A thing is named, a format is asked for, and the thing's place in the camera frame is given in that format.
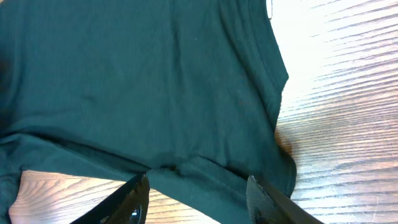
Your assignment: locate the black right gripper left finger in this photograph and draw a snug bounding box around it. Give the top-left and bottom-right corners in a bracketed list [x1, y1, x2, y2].
[72, 174, 150, 224]

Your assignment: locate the black t-shirt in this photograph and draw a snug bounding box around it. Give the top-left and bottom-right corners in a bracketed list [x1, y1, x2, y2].
[1, 0, 296, 223]

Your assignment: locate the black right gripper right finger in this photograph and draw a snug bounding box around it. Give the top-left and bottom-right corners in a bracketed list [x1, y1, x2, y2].
[246, 175, 323, 224]

